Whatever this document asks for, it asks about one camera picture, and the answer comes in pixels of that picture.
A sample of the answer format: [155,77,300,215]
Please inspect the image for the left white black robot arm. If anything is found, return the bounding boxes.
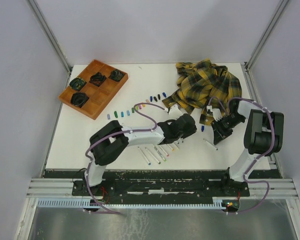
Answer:
[83,113,197,195]

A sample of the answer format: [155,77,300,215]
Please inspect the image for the yellow plaid shirt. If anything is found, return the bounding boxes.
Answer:
[162,59,242,126]

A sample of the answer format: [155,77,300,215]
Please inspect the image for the white cable duct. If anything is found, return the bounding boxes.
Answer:
[36,197,226,210]

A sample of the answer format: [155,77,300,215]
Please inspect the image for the black cable coil centre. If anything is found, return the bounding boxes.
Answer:
[89,71,107,87]

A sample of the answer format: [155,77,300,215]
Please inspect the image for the green black cable coil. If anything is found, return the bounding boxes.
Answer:
[69,77,88,91]

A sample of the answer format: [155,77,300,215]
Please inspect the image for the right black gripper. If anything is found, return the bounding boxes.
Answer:
[209,113,246,145]

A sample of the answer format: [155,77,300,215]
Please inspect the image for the black cable coil front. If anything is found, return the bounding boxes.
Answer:
[70,91,90,108]

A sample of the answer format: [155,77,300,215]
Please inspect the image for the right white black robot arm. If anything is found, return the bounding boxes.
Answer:
[211,97,285,196]

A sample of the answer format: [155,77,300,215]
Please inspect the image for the orange compartment tray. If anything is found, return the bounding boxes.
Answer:
[59,59,128,120]

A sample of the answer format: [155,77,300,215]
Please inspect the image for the dark green cable coil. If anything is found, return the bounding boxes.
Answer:
[108,69,124,82]

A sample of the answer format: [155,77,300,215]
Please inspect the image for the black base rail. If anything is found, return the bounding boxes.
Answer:
[71,170,250,204]

